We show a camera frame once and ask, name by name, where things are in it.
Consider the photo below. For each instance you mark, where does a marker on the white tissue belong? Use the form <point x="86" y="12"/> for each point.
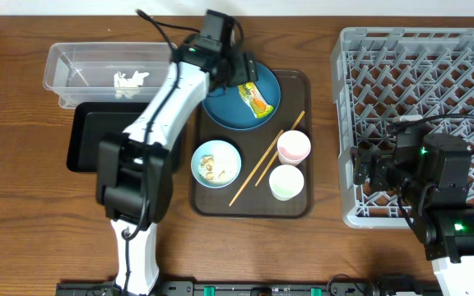
<point x="128" y="87"/>

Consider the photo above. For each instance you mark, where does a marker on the clear plastic bin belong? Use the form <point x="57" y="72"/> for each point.
<point x="84" y="72"/>

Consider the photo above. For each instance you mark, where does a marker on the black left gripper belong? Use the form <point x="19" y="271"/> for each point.
<point x="248" y="71"/>

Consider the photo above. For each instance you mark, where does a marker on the grey dishwasher rack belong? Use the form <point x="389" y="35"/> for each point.
<point x="379" y="74"/>

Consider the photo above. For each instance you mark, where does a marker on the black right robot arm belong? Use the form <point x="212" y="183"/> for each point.
<point x="428" y="173"/>

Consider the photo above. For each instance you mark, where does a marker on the dark blue plate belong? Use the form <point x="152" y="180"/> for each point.
<point x="226" y="107"/>

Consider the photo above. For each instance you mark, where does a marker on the light blue food bowl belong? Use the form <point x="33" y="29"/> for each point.
<point x="216" y="164"/>

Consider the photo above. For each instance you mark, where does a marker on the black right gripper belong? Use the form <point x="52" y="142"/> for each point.
<point x="381" y="162"/>

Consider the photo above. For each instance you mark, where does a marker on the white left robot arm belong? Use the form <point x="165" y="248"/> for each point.
<point x="134" y="175"/>

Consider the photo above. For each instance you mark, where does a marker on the black rectangular tray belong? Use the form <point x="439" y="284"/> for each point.
<point x="92" y="120"/>

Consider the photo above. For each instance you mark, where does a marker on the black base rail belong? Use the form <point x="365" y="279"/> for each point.
<point x="385" y="286"/>

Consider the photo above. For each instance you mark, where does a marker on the brown serving tray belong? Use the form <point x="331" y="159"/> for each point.
<point x="250" y="167"/>

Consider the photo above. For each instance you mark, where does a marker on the pink plastic cup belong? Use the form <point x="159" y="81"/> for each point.
<point x="297" y="147"/>

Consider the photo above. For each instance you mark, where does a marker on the short wooden chopstick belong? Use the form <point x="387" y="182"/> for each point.
<point x="276" y="154"/>

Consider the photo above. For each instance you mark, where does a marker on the light green plastic cup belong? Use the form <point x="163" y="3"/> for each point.
<point x="286" y="182"/>

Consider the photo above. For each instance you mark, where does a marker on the long wooden chopstick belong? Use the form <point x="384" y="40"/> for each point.
<point x="255" y="168"/>

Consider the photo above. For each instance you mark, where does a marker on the yellow green snack wrapper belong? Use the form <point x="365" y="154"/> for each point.
<point x="251" y="95"/>

